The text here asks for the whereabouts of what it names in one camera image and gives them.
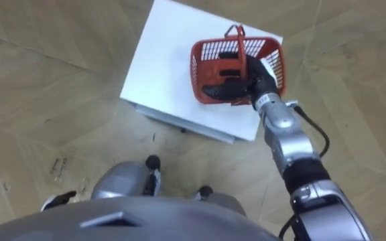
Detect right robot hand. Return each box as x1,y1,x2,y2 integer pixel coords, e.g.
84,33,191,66
201,51,279,108

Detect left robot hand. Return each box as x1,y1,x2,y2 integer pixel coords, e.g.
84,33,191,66
40,190,78,212

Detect red plastic basket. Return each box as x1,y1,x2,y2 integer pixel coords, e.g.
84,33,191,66
189,23,287,106

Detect robot body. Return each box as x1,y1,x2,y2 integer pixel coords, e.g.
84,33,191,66
0,195,281,241

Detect robot legs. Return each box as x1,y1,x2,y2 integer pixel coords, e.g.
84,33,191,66
90,154,247,218

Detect white table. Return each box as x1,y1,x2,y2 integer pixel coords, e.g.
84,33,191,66
119,0,284,145

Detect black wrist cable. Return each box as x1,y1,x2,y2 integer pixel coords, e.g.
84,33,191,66
278,103,330,240

